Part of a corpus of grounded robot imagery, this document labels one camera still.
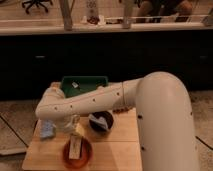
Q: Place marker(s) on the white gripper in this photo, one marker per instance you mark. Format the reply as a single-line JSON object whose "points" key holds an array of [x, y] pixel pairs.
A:
{"points": [[68, 124]]}

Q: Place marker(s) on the black office chair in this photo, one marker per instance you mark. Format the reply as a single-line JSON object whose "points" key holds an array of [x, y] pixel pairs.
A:
{"points": [[38, 3]]}

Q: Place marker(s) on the black bowl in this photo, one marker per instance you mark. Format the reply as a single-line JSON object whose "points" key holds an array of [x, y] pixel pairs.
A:
{"points": [[107, 115]]}

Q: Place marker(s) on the small tag in tray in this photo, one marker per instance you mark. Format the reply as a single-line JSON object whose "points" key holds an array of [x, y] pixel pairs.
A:
{"points": [[75, 85]]}

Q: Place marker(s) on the green tray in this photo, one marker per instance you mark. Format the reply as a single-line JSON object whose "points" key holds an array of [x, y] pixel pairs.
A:
{"points": [[86, 84]]}

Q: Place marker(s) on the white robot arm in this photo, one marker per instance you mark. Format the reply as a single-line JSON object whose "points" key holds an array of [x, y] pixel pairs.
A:
{"points": [[162, 103]]}

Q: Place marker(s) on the blue cloth in bowl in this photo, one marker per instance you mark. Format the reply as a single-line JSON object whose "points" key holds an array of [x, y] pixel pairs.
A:
{"points": [[101, 122]]}

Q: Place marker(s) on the blue sponge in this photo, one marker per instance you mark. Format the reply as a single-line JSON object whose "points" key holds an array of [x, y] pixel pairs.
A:
{"points": [[47, 129]]}

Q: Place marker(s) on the whiteboard eraser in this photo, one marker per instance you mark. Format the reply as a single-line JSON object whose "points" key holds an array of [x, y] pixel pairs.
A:
{"points": [[75, 144]]}

